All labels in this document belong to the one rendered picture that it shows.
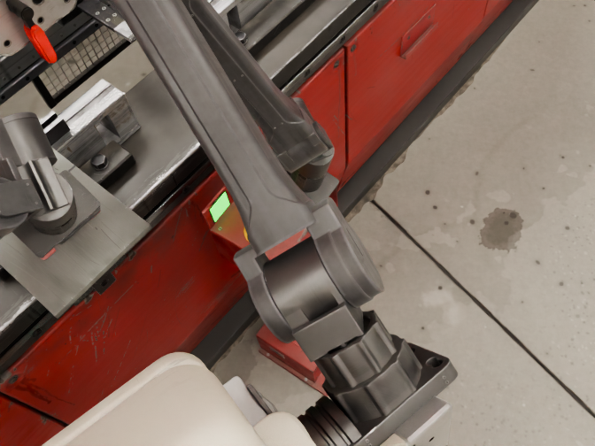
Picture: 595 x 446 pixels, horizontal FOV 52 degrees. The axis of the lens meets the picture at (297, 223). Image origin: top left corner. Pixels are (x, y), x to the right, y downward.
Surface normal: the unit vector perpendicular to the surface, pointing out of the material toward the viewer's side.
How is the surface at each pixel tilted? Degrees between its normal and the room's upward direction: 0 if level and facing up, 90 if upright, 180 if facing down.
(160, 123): 0
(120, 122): 90
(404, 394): 38
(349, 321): 45
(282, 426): 23
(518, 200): 0
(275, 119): 84
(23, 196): 53
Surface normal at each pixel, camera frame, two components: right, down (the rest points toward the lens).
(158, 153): -0.07, -0.49
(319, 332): -0.08, 0.26
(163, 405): -0.47, -0.81
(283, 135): 0.31, 0.76
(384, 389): 0.15, 0.11
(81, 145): 0.77, 0.53
